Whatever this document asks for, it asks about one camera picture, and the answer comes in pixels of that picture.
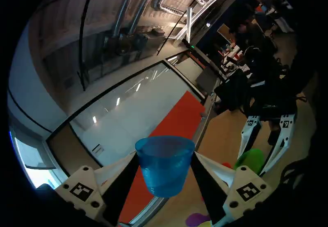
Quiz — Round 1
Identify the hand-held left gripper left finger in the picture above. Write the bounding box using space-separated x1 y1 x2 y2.
54 151 141 227

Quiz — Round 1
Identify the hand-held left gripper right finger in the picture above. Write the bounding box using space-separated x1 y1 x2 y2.
191 150 274 225

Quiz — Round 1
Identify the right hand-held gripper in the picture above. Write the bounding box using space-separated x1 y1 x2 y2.
237 93 297 177

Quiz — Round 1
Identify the green plastic cup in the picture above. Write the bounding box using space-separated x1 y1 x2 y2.
234 148 265 177

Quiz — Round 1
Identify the blue plastic cup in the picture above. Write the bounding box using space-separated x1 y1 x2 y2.
134 135 195 198

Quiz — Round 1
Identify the black office chair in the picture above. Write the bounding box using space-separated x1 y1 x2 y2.
214 70 255 115

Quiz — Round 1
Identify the purple plastic cup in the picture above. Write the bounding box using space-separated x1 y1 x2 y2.
185 212 212 227

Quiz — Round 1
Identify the red desk screen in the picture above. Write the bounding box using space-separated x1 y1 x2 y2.
118 90 219 225

